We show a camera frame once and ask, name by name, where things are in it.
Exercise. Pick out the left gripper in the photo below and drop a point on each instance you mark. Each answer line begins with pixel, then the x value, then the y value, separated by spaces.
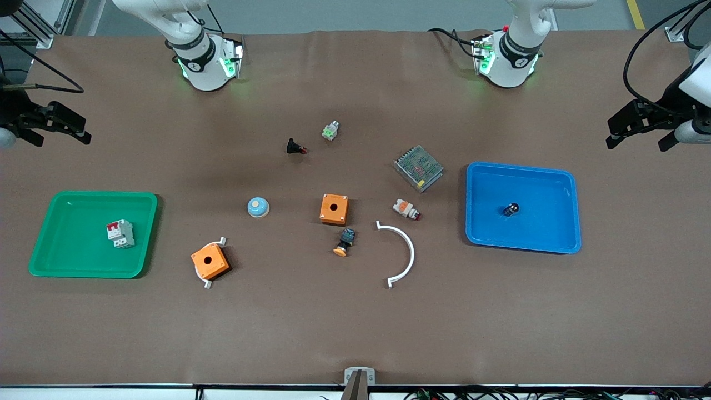
pixel 668 103

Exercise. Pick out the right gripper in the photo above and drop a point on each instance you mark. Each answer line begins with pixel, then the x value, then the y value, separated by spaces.
pixel 14 108

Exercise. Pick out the white red circuit breaker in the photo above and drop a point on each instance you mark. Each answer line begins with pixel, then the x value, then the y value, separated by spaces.
pixel 120 233

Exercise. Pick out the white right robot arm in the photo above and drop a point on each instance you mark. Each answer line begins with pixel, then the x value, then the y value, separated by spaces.
pixel 203 61

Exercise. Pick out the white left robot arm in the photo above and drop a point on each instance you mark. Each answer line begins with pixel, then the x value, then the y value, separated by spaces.
pixel 511 61

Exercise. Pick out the green plastic tray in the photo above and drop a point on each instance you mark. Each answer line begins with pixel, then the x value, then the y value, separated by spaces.
pixel 72 250

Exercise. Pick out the blue plastic tray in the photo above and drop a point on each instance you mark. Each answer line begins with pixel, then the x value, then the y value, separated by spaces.
pixel 533 233

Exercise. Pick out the metal mesh power supply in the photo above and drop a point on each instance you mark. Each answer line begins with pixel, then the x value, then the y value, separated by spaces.
pixel 418 168

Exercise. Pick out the black red push button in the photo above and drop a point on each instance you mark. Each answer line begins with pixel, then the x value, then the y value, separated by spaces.
pixel 294 146

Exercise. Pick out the orange mushroom push button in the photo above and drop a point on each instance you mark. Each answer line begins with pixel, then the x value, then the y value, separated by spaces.
pixel 344 243

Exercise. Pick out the aluminium frame profile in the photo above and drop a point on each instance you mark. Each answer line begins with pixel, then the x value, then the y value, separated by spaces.
pixel 680 30
pixel 44 28

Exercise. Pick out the white red button switch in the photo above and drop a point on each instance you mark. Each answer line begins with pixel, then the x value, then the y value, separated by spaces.
pixel 406 209

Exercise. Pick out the white green switch module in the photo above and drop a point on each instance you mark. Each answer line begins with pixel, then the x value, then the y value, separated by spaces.
pixel 330 131

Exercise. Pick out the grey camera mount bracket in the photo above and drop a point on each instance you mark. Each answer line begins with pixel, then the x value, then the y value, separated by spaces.
pixel 358 379

